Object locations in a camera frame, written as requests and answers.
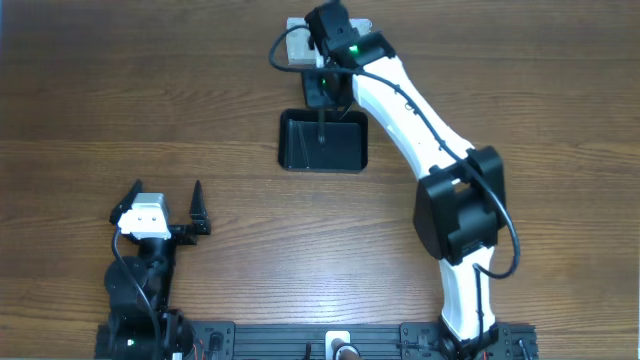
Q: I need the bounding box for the white test tube rack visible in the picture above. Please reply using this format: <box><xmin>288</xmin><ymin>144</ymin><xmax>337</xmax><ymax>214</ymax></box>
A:
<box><xmin>285</xmin><ymin>17</ymin><xmax>374</xmax><ymax>68</ymax></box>

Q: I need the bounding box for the mounting rail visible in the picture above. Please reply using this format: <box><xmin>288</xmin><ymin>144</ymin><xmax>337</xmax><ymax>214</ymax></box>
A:
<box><xmin>94</xmin><ymin>320</ymin><xmax>539</xmax><ymax>360</ymax></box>

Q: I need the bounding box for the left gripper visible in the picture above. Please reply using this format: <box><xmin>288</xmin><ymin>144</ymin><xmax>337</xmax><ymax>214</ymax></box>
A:
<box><xmin>108</xmin><ymin>179</ymin><xmax>213</xmax><ymax>247</ymax></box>

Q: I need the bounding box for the black tray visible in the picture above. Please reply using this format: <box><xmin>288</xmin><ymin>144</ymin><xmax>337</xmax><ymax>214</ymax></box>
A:
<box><xmin>277</xmin><ymin>108</ymin><xmax>370</xmax><ymax>175</ymax></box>

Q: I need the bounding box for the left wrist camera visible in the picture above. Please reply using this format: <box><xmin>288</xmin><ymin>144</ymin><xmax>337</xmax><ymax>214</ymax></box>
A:
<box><xmin>116</xmin><ymin>191</ymin><xmax>173</xmax><ymax>242</ymax></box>

